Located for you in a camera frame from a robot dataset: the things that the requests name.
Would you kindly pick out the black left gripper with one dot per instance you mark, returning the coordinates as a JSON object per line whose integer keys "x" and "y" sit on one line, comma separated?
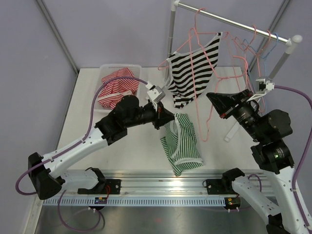
{"x": 162, "y": 116}

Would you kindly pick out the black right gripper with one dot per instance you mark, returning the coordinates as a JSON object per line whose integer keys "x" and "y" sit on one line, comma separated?
{"x": 224, "y": 103}

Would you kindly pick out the green white striped tank top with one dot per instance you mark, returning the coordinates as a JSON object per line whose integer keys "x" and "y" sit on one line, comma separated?
{"x": 179, "y": 143}

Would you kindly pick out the black white striped tank top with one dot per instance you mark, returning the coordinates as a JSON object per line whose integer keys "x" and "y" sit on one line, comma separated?
{"x": 189, "y": 73}

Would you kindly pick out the red white striped tank top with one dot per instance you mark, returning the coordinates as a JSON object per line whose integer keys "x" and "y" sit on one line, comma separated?
{"x": 115, "y": 90}

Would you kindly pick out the pink wire hanger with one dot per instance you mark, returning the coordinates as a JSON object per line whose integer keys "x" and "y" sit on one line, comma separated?
{"x": 253, "y": 64}

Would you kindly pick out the blue wire hanger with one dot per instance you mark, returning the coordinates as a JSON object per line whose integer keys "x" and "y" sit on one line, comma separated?
{"x": 262, "y": 109}

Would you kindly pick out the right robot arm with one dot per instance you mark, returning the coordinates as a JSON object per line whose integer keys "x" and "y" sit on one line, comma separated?
{"x": 290, "y": 215}

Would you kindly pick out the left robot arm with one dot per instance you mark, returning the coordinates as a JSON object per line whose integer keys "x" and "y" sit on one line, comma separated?
{"x": 49, "y": 173}

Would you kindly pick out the white plastic basket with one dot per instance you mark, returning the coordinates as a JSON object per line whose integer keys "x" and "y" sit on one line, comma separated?
{"x": 108, "y": 69}

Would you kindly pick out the white clothes rack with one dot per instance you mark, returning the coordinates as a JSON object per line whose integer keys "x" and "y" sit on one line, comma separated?
{"x": 291, "y": 43}

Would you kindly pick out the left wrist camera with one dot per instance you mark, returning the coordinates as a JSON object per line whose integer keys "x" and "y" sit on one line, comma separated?
{"x": 154, "y": 93}

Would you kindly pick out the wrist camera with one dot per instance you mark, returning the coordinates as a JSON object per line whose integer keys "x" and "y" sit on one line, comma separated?
{"x": 154, "y": 93}
{"x": 264, "y": 87}

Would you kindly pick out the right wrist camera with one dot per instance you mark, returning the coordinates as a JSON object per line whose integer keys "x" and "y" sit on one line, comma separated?
{"x": 264, "y": 87}

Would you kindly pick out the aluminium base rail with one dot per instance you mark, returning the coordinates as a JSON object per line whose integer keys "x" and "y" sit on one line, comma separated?
{"x": 162, "y": 182}

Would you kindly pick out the white slotted cable duct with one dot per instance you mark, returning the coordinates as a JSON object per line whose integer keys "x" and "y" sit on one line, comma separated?
{"x": 136, "y": 201}

